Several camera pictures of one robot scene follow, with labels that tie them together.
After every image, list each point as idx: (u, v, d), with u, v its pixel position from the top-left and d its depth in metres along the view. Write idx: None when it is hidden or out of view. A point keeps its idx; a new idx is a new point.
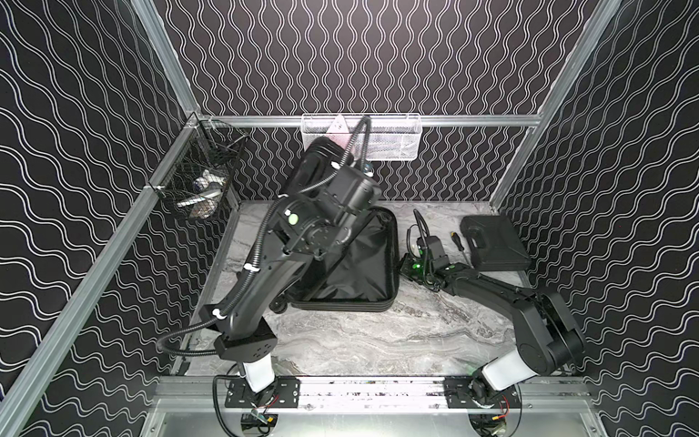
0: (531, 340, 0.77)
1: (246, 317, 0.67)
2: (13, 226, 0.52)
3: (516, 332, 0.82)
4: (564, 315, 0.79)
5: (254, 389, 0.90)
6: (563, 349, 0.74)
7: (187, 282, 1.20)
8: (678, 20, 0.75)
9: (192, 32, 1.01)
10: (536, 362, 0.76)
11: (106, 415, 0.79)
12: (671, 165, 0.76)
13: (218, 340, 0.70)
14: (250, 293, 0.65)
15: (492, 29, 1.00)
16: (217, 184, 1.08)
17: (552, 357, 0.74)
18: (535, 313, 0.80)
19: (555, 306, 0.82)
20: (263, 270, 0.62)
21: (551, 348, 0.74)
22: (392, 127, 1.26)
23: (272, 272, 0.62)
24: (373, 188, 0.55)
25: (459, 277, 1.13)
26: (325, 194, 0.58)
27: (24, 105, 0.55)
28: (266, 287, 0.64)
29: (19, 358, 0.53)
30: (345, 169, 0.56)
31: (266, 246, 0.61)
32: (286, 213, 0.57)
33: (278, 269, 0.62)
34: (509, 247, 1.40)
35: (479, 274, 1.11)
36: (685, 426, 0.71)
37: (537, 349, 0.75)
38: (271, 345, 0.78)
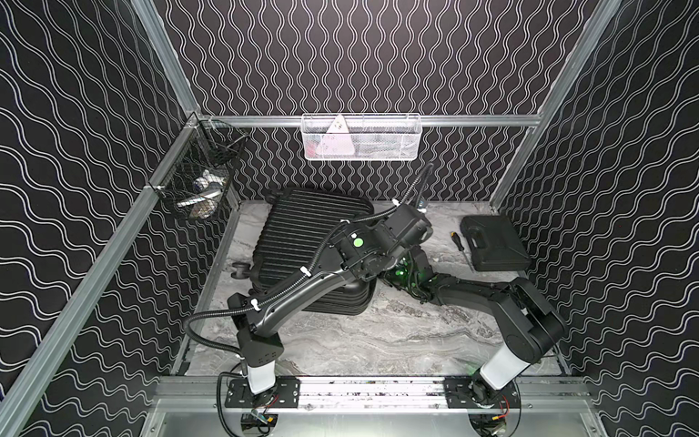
0: (514, 330, 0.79)
1: (279, 315, 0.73)
2: (12, 226, 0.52)
3: (500, 327, 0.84)
4: (539, 300, 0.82)
5: (254, 390, 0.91)
6: (545, 333, 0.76)
7: (187, 282, 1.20)
8: (678, 20, 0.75)
9: (192, 32, 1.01)
10: (524, 350, 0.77)
11: (106, 415, 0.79)
12: (672, 165, 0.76)
13: (245, 330, 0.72)
14: (294, 291, 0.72)
15: (492, 29, 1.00)
16: (217, 184, 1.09)
17: (538, 344, 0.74)
18: (511, 304, 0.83)
19: (529, 293, 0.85)
20: (312, 275, 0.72)
21: (534, 335, 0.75)
22: (393, 127, 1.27)
23: (324, 280, 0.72)
24: (426, 228, 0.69)
25: (440, 285, 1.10)
26: (382, 226, 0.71)
27: (24, 105, 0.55)
28: (312, 290, 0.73)
29: (19, 358, 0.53)
30: (405, 208, 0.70)
31: (323, 258, 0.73)
32: (352, 236, 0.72)
33: (329, 277, 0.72)
34: (509, 247, 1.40)
35: (460, 279, 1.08)
36: (685, 426, 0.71)
37: (521, 337, 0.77)
38: (278, 354, 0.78)
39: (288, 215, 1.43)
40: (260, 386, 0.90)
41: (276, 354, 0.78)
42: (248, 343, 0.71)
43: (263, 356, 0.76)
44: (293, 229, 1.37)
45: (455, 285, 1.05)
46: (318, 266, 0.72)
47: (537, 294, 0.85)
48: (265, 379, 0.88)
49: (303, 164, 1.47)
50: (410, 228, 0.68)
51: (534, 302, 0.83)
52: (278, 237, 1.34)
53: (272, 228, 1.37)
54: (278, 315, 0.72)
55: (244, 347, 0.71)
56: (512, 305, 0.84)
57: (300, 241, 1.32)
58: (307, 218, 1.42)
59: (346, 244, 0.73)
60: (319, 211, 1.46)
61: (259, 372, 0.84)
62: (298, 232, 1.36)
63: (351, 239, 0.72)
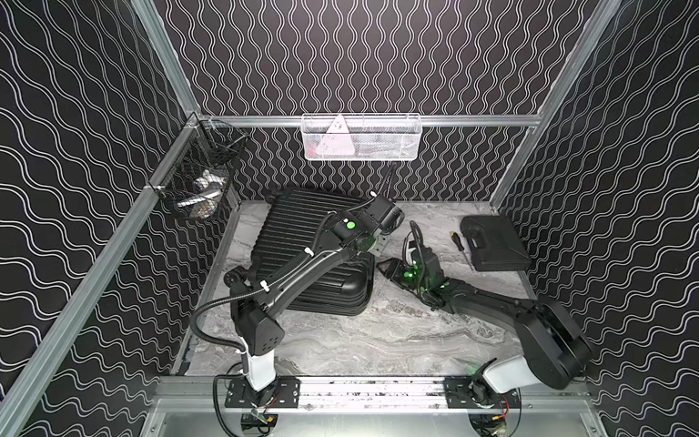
0: (542, 355, 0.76)
1: (288, 292, 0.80)
2: (12, 226, 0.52)
3: (524, 347, 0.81)
4: (568, 323, 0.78)
5: (256, 387, 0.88)
6: (574, 360, 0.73)
7: (187, 282, 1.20)
8: (678, 20, 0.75)
9: (192, 32, 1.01)
10: (552, 376, 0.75)
11: (106, 415, 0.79)
12: (671, 165, 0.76)
13: (257, 310, 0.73)
14: (301, 269, 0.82)
15: (492, 29, 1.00)
16: (217, 184, 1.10)
17: (565, 370, 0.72)
18: (540, 326, 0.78)
19: (558, 315, 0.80)
20: (315, 255, 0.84)
21: (562, 360, 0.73)
22: (393, 127, 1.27)
23: (326, 258, 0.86)
24: (399, 213, 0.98)
25: (456, 295, 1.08)
26: (366, 214, 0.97)
27: (24, 105, 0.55)
28: (317, 269, 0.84)
29: (19, 358, 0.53)
30: (381, 199, 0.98)
31: (322, 240, 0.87)
32: (345, 220, 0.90)
33: (329, 255, 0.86)
34: (509, 247, 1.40)
35: (476, 289, 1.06)
36: (685, 426, 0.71)
37: (549, 362, 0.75)
38: (279, 340, 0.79)
39: (284, 213, 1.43)
40: (263, 381, 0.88)
41: (278, 341, 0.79)
42: (261, 323, 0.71)
43: (268, 343, 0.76)
44: (288, 228, 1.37)
45: (471, 297, 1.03)
46: (319, 247, 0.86)
47: (565, 314, 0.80)
48: (267, 374, 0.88)
49: (303, 164, 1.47)
50: (387, 212, 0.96)
51: (562, 324, 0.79)
52: (273, 235, 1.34)
53: (268, 227, 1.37)
54: (287, 293, 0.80)
55: (258, 329, 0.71)
56: (541, 327, 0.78)
57: (296, 240, 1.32)
58: (303, 218, 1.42)
59: (340, 228, 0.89)
60: (317, 211, 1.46)
61: (261, 366, 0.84)
62: (292, 231, 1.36)
63: (344, 223, 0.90)
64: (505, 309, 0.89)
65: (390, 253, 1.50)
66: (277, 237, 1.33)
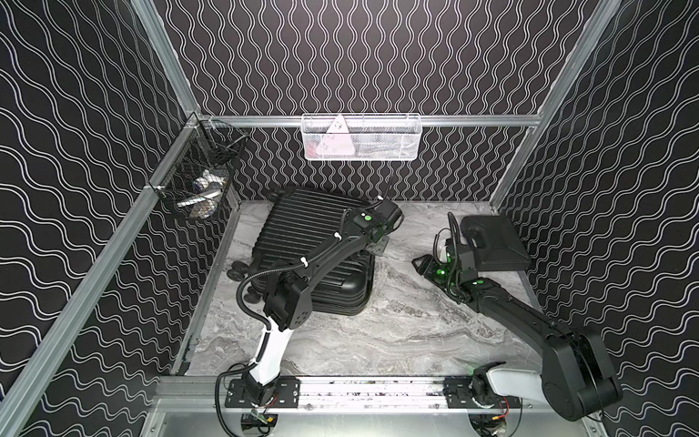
0: (561, 382, 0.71)
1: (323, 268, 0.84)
2: (12, 226, 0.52)
3: (544, 368, 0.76)
4: (603, 360, 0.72)
5: (260, 378, 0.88)
6: (595, 395, 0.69)
7: (187, 282, 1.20)
8: (677, 20, 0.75)
9: (192, 32, 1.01)
10: (565, 404, 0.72)
11: (106, 415, 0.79)
12: (671, 165, 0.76)
13: (298, 280, 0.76)
14: (336, 248, 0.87)
15: (492, 29, 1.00)
16: (217, 184, 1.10)
17: (582, 402, 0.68)
18: (569, 354, 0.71)
19: (594, 349, 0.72)
20: (343, 239, 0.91)
21: (581, 393, 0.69)
22: (392, 127, 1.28)
23: (353, 242, 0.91)
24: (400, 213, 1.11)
25: (486, 296, 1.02)
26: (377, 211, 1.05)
27: (25, 105, 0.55)
28: (345, 251, 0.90)
29: (19, 358, 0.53)
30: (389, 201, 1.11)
31: (348, 228, 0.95)
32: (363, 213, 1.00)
33: (355, 239, 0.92)
34: (509, 247, 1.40)
35: (509, 297, 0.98)
36: (685, 426, 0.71)
37: (567, 391, 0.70)
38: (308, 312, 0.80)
39: (285, 213, 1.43)
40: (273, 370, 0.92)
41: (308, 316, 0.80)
42: (303, 291, 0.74)
43: (299, 316, 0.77)
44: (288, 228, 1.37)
45: (501, 304, 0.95)
46: (345, 233, 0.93)
47: (602, 349, 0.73)
48: (273, 370, 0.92)
49: (303, 164, 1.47)
50: (392, 211, 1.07)
51: (595, 359, 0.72)
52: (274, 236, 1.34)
53: (269, 227, 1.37)
54: (321, 269, 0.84)
55: (299, 299, 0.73)
56: (571, 355, 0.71)
57: (297, 240, 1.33)
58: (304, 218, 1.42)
59: (359, 218, 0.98)
60: (319, 211, 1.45)
61: (268, 362, 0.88)
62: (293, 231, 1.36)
63: (362, 216, 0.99)
64: (534, 327, 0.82)
65: (390, 253, 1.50)
66: (278, 237, 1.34)
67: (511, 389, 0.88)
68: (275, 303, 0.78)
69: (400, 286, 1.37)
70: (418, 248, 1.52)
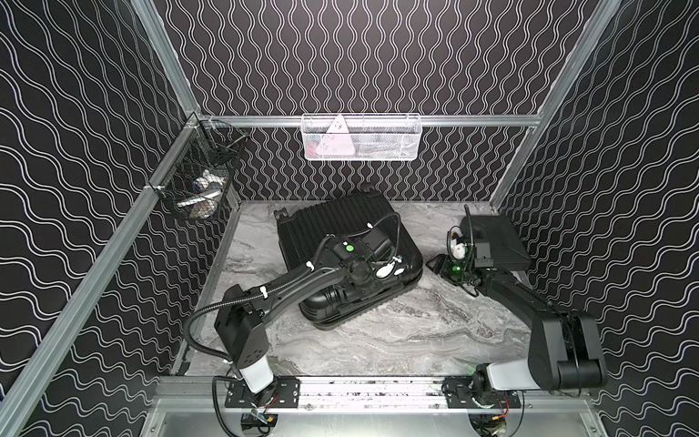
0: (544, 354, 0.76)
1: (285, 303, 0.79)
2: (12, 226, 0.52)
3: (533, 342, 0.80)
4: (592, 343, 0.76)
5: (253, 389, 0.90)
6: (576, 372, 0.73)
7: (187, 282, 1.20)
8: (677, 20, 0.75)
9: (192, 32, 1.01)
10: (544, 376, 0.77)
11: (106, 415, 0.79)
12: (671, 165, 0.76)
13: (253, 316, 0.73)
14: (303, 280, 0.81)
15: (492, 29, 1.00)
16: (217, 184, 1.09)
17: (560, 374, 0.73)
18: (557, 331, 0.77)
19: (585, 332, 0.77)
20: (315, 270, 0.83)
21: (561, 367, 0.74)
22: (392, 127, 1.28)
23: (325, 274, 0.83)
24: (390, 246, 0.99)
25: (492, 280, 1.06)
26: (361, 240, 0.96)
27: (25, 105, 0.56)
28: (316, 285, 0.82)
29: (19, 358, 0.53)
30: (377, 229, 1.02)
31: (322, 257, 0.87)
32: (345, 242, 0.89)
33: (329, 272, 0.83)
34: (509, 246, 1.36)
35: (516, 281, 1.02)
36: (685, 426, 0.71)
37: (547, 362, 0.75)
38: (262, 350, 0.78)
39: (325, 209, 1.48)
40: (261, 383, 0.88)
41: (260, 355, 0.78)
42: (257, 329, 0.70)
43: (251, 356, 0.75)
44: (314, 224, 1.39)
45: (509, 287, 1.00)
46: (319, 263, 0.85)
47: (594, 336, 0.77)
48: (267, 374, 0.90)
49: (304, 164, 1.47)
50: (380, 244, 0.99)
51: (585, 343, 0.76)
52: (298, 225, 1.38)
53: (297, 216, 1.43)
54: (284, 304, 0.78)
55: (249, 336, 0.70)
56: (560, 332, 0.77)
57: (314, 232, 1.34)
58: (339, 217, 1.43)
59: (339, 248, 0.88)
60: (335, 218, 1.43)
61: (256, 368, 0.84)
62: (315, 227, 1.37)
63: (344, 245, 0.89)
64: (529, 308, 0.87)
65: None
66: (300, 228, 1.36)
67: (509, 382, 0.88)
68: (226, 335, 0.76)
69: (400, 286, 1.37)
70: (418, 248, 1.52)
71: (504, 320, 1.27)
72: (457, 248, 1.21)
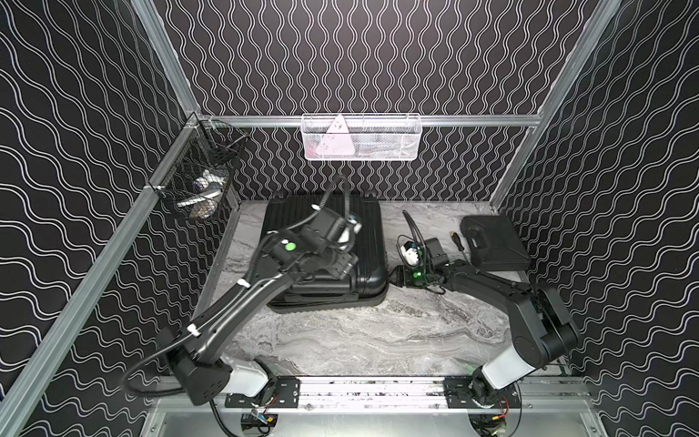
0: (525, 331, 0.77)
1: (224, 335, 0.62)
2: (13, 226, 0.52)
3: (513, 326, 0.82)
4: (560, 309, 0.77)
5: (249, 392, 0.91)
6: (561, 342, 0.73)
7: (187, 282, 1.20)
8: (678, 20, 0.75)
9: (192, 32, 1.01)
10: (531, 353, 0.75)
11: (106, 415, 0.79)
12: (671, 165, 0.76)
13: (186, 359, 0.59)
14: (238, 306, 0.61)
15: (492, 29, 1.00)
16: (217, 184, 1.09)
17: (547, 348, 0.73)
18: (530, 307, 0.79)
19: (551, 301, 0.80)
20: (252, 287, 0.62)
21: (545, 340, 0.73)
22: (392, 127, 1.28)
23: (265, 288, 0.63)
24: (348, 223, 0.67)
25: (457, 273, 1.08)
26: (309, 229, 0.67)
27: (25, 105, 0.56)
28: (257, 303, 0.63)
29: (19, 358, 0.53)
30: (325, 208, 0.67)
31: (259, 266, 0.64)
32: (283, 239, 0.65)
33: (269, 284, 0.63)
34: (509, 247, 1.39)
35: (477, 270, 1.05)
36: (685, 426, 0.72)
37: (529, 338, 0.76)
38: (226, 380, 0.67)
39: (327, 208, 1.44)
40: (256, 387, 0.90)
41: (223, 384, 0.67)
42: (194, 372, 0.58)
43: (211, 389, 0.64)
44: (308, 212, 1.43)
45: (468, 276, 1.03)
46: (255, 276, 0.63)
47: (560, 302, 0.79)
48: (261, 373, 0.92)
49: (303, 164, 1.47)
50: (337, 224, 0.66)
51: (553, 309, 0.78)
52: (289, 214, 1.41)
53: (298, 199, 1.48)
54: (222, 336, 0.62)
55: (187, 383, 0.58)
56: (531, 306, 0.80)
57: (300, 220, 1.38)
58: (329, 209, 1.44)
59: (278, 248, 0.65)
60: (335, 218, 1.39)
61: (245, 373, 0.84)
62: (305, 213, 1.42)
63: (283, 243, 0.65)
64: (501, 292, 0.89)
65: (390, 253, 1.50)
66: (284, 218, 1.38)
67: (505, 377, 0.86)
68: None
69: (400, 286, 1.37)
70: None
71: (504, 320, 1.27)
72: (410, 253, 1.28)
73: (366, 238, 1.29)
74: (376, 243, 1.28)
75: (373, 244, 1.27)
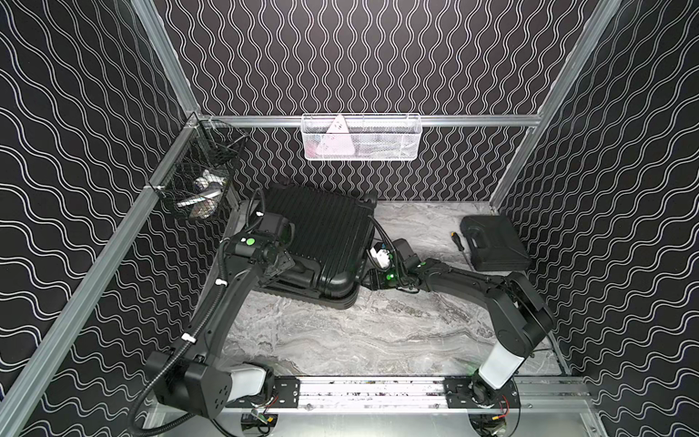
0: (508, 325, 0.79)
1: (218, 334, 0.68)
2: (12, 226, 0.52)
3: (494, 319, 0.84)
4: (532, 296, 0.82)
5: (256, 391, 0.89)
6: (540, 330, 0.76)
7: (187, 282, 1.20)
8: (677, 20, 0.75)
9: (192, 32, 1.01)
10: (516, 346, 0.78)
11: (106, 415, 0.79)
12: (671, 165, 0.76)
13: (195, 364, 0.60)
14: (226, 299, 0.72)
15: (492, 29, 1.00)
16: (217, 184, 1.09)
17: (530, 338, 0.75)
18: (509, 300, 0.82)
19: (524, 289, 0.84)
20: (229, 283, 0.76)
21: (527, 330, 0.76)
22: (392, 127, 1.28)
23: (242, 280, 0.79)
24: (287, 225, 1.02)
25: (430, 273, 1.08)
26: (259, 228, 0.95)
27: (24, 105, 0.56)
28: (237, 297, 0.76)
29: (19, 358, 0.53)
30: (268, 214, 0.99)
31: (229, 266, 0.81)
32: (242, 238, 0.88)
33: (244, 276, 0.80)
34: (509, 247, 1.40)
35: (450, 268, 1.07)
36: (685, 426, 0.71)
37: (512, 331, 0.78)
38: (229, 384, 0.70)
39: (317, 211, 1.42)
40: (256, 385, 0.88)
41: (227, 389, 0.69)
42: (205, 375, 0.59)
43: (219, 391, 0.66)
44: (303, 205, 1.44)
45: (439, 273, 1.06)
46: (228, 273, 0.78)
47: (531, 288, 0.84)
48: (257, 368, 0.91)
49: (303, 164, 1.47)
50: (278, 223, 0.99)
51: (527, 296, 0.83)
52: (298, 202, 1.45)
53: (297, 188, 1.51)
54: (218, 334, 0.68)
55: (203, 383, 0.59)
56: (507, 299, 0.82)
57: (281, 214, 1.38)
58: (326, 206, 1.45)
59: (243, 246, 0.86)
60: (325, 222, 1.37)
61: (245, 372, 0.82)
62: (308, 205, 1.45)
63: (244, 241, 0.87)
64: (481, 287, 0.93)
65: None
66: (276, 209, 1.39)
67: (500, 373, 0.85)
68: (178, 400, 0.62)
69: None
70: (418, 247, 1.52)
71: None
72: (380, 255, 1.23)
73: (340, 239, 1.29)
74: (349, 247, 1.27)
75: (348, 248, 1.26)
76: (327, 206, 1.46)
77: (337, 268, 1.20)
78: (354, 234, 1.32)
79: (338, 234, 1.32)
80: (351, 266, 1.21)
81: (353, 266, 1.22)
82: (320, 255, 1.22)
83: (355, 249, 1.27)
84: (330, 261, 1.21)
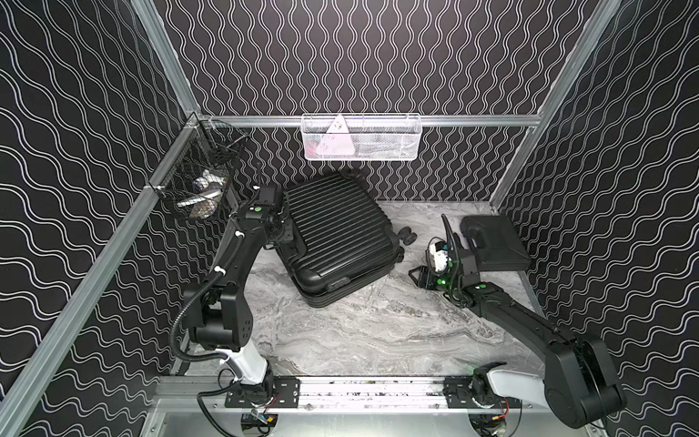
0: (564, 390, 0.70)
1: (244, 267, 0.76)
2: (12, 226, 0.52)
3: (547, 374, 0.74)
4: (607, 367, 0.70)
5: (257, 380, 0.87)
6: (600, 403, 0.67)
7: (187, 282, 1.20)
8: (678, 20, 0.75)
9: (192, 32, 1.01)
10: (568, 411, 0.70)
11: (106, 415, 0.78)
12: (671, 165, 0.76)
13: (227, 289, 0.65)
14: (245, 245, 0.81)
15: (492, 29, 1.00)
16: (217, 184, 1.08)
17: (585, 411, 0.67)
18: (573, 363, 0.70)
19: (599, 356, 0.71)
20: (248, 236, 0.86)
21: (585, 401, 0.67)
22: (392, 128, 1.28)
23: (254, 235, 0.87)
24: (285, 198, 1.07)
25: (489, 301, 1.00)
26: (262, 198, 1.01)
27: (24, 105, 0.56)
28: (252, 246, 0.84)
29: (19, 357, 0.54)
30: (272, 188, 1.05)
31: (245, 225, 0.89)
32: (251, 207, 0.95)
33: (257, 231, 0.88)
34: (509, 247, 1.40)
35: (512, 302, 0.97)
36: (685, 426, 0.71)
37: (569, 398, 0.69)
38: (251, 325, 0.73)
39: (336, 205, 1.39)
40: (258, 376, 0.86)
41: (251, 326, 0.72)
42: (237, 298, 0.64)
43: (245, 327, 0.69)
44: (330, 196, 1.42)
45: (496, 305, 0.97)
46: (247, 229, 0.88)
47: (606, 356, 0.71)
48: (261, 361, 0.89)
49: (303, 164, 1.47)
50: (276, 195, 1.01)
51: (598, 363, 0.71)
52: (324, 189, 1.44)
53: (333, 176, 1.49)
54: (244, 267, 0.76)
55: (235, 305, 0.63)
56: (573, 361, 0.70)
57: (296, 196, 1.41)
58: (348, 204, 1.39)
59: (252, 213, 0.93)
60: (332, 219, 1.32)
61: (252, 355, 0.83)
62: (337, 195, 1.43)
63: (252, 208, 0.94)
64: (538, 332, 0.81)
65: None
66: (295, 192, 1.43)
67: (510, 386, 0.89)
68: (213, 333, 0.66)
69: (400, 286, 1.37)
70: (418, 247, 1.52)
71: None
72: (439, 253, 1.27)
73: (335, 244, 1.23)
74: (338, 255, 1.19)
75: (344, 255, 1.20)
76: (348, 203, 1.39)
77: (320, 266, 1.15)
78: (361, 245, 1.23)
79: (341, 236, 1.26)
80: (325, 274, 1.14)
81: (327, 276, 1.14)
82: (309, 243, 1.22)
83: (356, 261, 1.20)
84: (317, 256, 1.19)
